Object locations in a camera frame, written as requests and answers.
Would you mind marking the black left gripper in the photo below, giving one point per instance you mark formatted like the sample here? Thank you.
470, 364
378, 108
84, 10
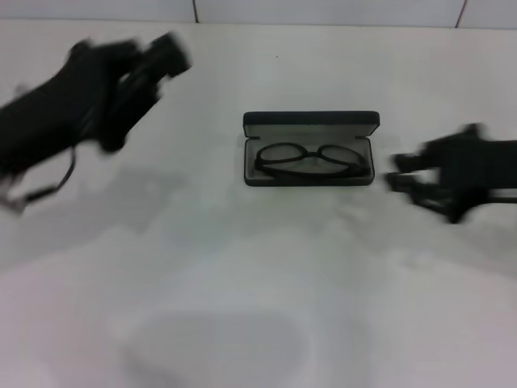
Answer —
105, 89

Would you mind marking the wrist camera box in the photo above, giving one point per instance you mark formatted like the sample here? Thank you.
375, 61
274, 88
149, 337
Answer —
503, 165
40, 129

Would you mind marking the black glasses case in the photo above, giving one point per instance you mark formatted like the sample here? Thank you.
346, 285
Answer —
311, 121

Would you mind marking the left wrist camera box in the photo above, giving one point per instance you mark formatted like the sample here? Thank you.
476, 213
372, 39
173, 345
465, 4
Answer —
40, 129

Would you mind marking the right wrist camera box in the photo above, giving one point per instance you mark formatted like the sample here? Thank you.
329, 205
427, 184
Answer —
503, 165

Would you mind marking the black glasses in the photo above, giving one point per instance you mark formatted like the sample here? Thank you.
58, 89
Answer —
360, 166

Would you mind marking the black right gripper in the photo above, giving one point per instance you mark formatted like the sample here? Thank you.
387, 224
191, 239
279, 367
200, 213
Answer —
460, 169

